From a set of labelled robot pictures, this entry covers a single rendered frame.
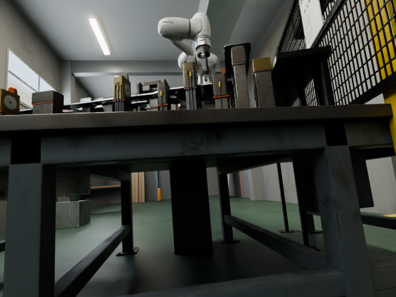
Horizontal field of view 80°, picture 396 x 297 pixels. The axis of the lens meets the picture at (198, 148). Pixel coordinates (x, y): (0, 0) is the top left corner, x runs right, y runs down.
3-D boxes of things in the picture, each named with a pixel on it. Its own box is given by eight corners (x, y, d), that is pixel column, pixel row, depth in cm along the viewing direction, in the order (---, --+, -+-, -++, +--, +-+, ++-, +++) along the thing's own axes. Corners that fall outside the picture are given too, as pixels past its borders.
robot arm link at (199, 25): (208, 46, 139) (187, 45, 136) (206, 22, 142) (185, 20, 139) (214, 34, 129) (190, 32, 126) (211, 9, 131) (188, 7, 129)
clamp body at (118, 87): (109, 147, 105) (108, 74, 110) (121, 151, 117) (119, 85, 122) (123, 146, 104) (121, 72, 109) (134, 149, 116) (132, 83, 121)
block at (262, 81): (261, 134, 104) (252, 58, 109) (259, 138, 112) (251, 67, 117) (280, 132, 103) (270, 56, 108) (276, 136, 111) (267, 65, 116)
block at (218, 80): (215, 135, 97) (210, 71, 102) (217, 141, 109) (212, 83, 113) (233, 134, 96) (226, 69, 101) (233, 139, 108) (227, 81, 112)
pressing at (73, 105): (-4, 112, 132) (-3, 109, 132) (30, 122, 154) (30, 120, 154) (246, 79, 114) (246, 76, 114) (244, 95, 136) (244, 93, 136)
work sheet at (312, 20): (323, 25, 102) (312, -36, 107) (307, 53, 125) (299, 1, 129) (327, 24, 102) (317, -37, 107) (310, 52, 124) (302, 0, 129)
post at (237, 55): (238, 124, 82) (230, 48, 87) (238, 127, 87) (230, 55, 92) (253, 122, 82) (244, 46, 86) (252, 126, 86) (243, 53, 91)
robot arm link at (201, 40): (192, 36, 129) (194, 46, 128) (209, 33, 128) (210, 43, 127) (195, 46, 138) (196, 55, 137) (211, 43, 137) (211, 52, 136)
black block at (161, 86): (157, 143, 104) (154, 80, 108) (163, 147, 113) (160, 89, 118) (168, 142, 103) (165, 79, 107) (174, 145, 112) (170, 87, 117)
